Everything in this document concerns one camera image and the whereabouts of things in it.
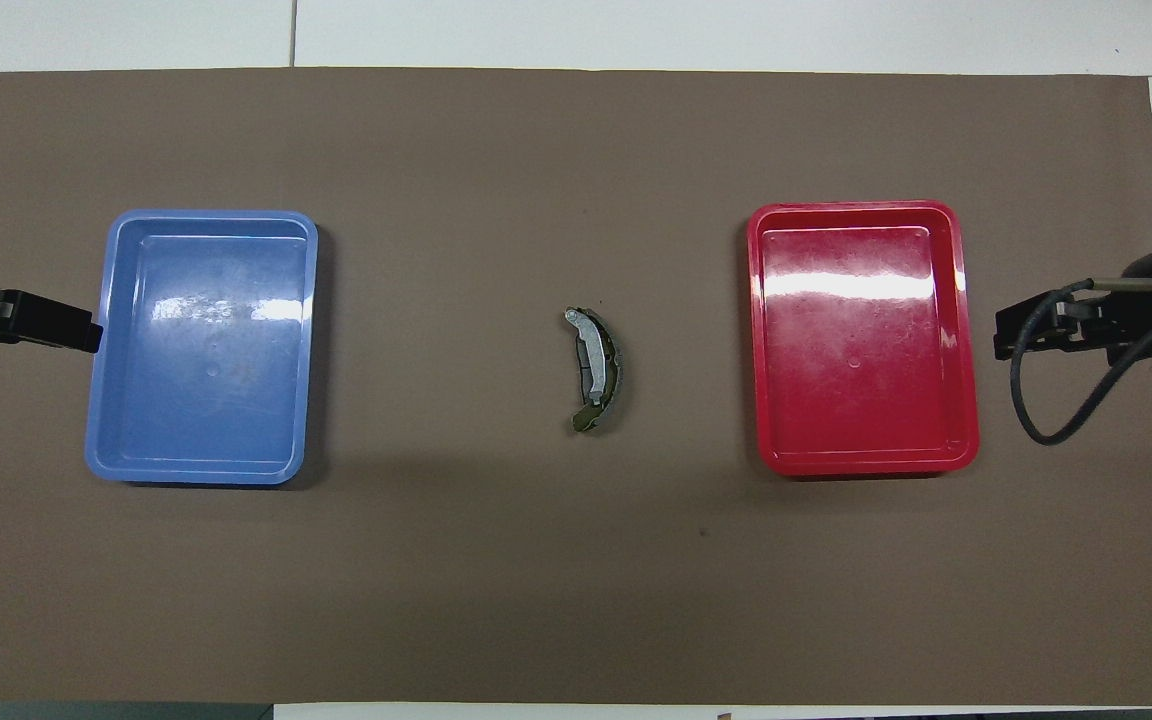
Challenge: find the red plastic tray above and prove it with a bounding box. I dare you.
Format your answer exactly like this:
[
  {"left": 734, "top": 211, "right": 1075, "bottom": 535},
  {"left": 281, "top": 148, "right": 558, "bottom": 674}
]
[{"left": 746, "top": 200, "right": 981, "bottom": 477}]

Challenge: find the curved brake shoe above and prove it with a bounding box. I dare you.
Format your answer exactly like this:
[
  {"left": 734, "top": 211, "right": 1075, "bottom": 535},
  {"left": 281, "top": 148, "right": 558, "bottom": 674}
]
[{"left": 563, "top": 306, "right": 626, "bottom": 435}]

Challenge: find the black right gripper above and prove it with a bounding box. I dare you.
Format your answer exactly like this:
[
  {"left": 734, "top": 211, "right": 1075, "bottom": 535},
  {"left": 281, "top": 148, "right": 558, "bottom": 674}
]
[{"left": 995, "top": 245, "right": 1152, "bottom": 363}]

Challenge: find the blue plastic tray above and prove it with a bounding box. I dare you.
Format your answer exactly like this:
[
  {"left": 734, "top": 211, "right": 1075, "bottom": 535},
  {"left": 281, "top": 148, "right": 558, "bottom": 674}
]
[{"left": 84, "top": 209, "right": 320, "bottom": 487}]

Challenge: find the brown table mat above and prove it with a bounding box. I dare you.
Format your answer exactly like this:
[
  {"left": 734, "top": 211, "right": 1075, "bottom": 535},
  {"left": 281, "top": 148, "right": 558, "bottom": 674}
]
[{"left": 0, "top": 67, "right": 1152, "bottom": 706}]

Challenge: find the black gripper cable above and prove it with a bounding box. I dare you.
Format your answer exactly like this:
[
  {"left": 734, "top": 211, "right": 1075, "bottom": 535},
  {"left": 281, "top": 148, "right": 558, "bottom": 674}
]
[{"left": 1010, "top": 277, "right": 1152, "bottom": 447}]

